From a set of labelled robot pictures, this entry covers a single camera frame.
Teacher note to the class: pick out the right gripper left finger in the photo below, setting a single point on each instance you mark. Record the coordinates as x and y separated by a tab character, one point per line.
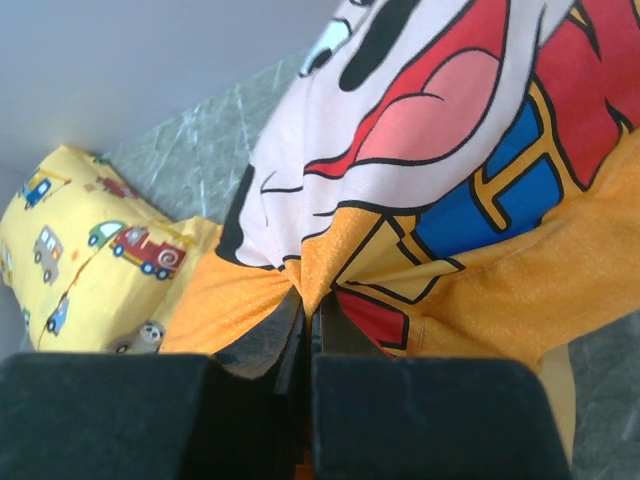
232	415

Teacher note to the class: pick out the orange Mickey Mouse pillowcase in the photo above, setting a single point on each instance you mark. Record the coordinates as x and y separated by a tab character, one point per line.
462	175

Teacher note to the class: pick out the yellow vehicle print pillow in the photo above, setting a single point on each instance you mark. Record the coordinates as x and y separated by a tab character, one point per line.
93	266

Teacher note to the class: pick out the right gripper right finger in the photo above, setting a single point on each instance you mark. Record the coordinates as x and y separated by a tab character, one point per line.
378	417

